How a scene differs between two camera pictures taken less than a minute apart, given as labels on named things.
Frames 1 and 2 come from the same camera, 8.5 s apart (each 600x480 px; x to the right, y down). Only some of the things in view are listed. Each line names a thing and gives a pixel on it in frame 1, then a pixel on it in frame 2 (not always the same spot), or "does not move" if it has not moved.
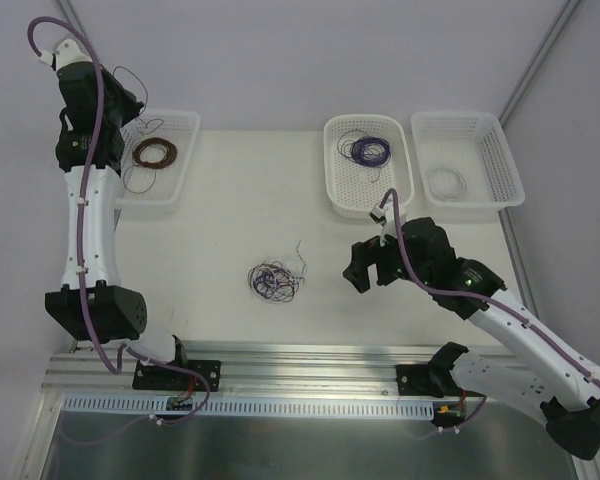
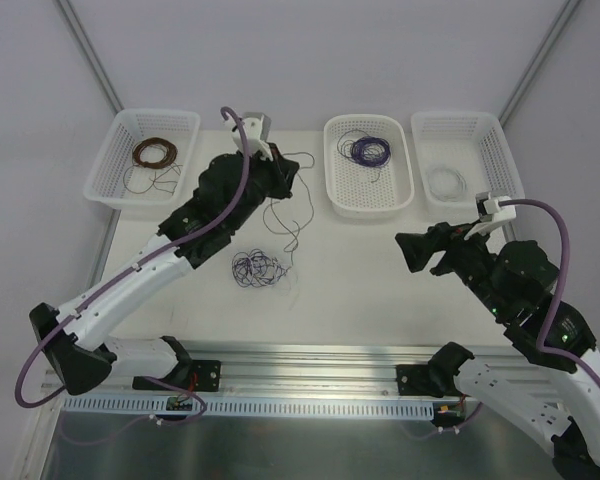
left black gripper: [125, 100] → [281, 171]
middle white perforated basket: [366, 156] does not move
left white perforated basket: [158, 186] does not move
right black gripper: [380, 262] → [441, 248]
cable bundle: [272, 280] → [255, 269]
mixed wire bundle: [146, 103] → [157, 181]
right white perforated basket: [466, 161] does not move
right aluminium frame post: [545, 47] does not move
